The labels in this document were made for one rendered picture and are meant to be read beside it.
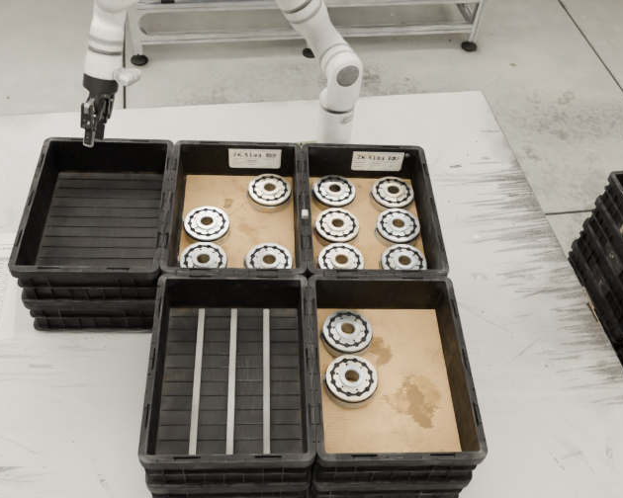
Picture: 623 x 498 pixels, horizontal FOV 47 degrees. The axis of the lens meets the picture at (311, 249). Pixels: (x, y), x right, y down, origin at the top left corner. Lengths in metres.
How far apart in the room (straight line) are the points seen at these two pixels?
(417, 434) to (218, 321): 0.46
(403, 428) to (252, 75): 2.37
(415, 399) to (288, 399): 0.25
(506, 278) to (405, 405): 0.55
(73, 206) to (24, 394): 0.44
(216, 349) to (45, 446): 0.39
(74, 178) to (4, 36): 2.13
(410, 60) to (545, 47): 0.75
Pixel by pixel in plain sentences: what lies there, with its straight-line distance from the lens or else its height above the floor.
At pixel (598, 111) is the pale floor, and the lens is 3.71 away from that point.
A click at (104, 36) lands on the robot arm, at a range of 1.57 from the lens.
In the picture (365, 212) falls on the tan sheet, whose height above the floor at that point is 0.83.
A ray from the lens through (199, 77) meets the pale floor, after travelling 3.47.
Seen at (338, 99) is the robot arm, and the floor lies 0.97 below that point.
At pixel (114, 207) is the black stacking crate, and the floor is 0.83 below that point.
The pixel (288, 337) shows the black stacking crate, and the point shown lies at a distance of 1.48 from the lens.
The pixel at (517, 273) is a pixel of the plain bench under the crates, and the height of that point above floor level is 0.70.
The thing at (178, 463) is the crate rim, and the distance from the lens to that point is 1.25.
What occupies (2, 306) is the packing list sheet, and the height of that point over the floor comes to 0.70.
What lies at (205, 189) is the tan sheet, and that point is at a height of 0.83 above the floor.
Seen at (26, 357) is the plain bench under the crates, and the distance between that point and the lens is 1.68.
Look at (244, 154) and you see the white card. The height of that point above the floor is 0.90.
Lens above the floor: 2.07
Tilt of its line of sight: 50 degrees down
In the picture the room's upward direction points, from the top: 6 degrees clockwise
